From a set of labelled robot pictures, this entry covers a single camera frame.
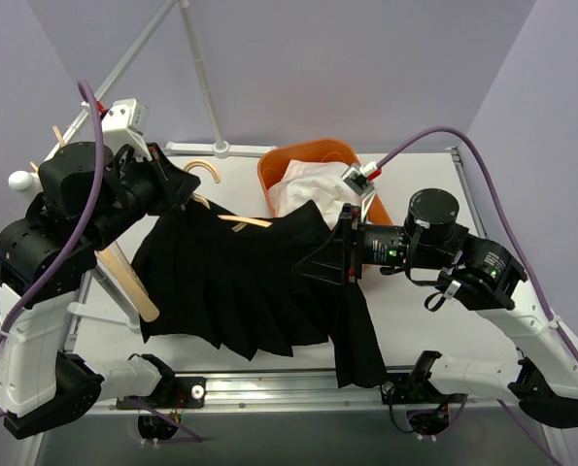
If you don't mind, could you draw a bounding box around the white pleated skirt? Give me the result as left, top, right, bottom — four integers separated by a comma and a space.
268, 160, 360, 229

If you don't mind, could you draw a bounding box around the wooden hanger for black skirt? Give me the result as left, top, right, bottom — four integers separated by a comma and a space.
183, 159, 272, 233

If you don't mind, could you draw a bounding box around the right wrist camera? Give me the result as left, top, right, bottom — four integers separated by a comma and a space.
341, 162, 390, 225

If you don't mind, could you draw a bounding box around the wooden hanger for denim skirt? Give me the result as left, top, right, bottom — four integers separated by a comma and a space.
95, 242, 159, 322

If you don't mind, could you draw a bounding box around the wooden hanger for white skirt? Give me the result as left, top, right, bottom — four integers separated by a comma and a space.
29, 125, 66, 173

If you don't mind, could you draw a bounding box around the aluminium mounting rail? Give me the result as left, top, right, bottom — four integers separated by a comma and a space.
93, 371, 560, 414

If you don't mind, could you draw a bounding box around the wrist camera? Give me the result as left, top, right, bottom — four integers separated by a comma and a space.
341, 162, 390, 225
101, 98, 149, 154

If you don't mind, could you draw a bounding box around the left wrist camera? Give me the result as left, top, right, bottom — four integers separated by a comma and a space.
101, 98, 149, 154

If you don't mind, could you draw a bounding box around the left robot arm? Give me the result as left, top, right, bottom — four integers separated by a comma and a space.
0, 142, 200, 440

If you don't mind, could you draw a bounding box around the black skirt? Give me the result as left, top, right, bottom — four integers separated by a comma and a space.
132, 201, 387, 388

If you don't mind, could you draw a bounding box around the white metal clothes rack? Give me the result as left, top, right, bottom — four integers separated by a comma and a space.
6, 0, 280, 331

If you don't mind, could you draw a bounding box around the orange plastic basket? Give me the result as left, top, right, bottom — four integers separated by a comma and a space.
255, 139, 394, 229

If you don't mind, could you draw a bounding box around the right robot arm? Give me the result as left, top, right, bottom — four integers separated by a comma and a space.
294, 188, 578, 429

